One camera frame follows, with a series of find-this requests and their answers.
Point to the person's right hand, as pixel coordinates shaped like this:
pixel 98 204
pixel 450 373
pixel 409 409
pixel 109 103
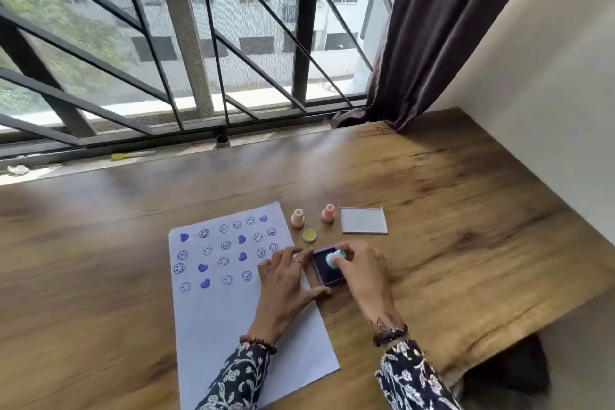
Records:
pixel 370 285

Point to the person's left hand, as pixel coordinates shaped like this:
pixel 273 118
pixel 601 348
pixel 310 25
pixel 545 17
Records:
pixel 281 299

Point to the teal green stamp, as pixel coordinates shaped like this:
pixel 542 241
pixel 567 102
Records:
pixel 334 260

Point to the purple ink pad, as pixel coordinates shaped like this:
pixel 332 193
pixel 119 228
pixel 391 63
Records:
pixel 323 272

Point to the clear ink pad lid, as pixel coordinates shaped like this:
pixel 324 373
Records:
pixel 363 220

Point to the white paper sheet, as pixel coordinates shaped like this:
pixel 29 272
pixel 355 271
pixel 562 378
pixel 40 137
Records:
pixel 216 328

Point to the pink stamp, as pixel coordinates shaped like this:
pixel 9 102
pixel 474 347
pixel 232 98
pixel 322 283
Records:
pixel 328 215

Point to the beige stamp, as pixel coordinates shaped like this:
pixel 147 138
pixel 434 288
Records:
pixel 297 219

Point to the person's right forearm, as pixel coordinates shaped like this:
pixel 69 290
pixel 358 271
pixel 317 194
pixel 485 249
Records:
pixel 413 381

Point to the person's left forearm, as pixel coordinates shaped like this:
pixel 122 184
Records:
pixel 235 381

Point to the yellow green-rimmed stamp cap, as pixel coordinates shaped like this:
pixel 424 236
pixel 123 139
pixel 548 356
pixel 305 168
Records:
pixel 309 235

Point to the small black cylinder cap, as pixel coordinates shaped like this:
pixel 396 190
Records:
pixel 222 141

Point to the yellow marker pen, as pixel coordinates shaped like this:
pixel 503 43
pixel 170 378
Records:
pixel 129 155

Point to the dark brown curtain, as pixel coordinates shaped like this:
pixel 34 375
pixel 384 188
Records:
pixel 432 30

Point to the white crumpled scrap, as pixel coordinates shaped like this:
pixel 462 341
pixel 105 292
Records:
pixel 18 170

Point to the black metal window grille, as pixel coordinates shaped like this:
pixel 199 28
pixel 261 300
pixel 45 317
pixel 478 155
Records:
pixel 48 88

